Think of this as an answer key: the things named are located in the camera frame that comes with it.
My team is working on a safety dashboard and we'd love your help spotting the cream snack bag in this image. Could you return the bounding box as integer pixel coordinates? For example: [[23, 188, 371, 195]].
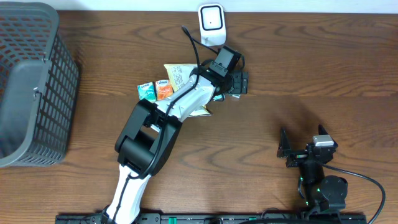
[[164, 63, 211, 117]]

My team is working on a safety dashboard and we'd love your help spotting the orange small packet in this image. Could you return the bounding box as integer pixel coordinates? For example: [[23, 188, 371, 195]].
[[155, 80, 174, 101]]

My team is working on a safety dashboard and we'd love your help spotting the teal tissue box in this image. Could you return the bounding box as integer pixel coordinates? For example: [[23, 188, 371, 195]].
[[137, 82, 157, 103]]

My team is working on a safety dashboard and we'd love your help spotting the mint green wipes pack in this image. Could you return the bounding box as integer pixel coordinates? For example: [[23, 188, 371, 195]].
[[213, 94, 225, 101]]

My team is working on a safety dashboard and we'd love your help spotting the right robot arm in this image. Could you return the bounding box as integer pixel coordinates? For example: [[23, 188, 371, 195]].
[[277, 125, 348, 220]]

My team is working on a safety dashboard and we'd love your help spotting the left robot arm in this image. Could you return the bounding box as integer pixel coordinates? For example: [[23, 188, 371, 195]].
[[101, 46, 247, 223]]

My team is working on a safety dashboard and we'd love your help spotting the white barcode scanner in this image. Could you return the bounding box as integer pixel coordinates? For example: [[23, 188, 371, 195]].
[[198, 4, 226, 47]]

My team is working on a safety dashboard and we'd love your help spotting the dark grey plastic basket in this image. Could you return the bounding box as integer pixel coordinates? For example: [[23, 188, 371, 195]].
[[1, 1, 80, 167]]

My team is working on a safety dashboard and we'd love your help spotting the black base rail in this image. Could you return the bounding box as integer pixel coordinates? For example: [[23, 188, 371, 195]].
[[55, 212, 368, 224]]

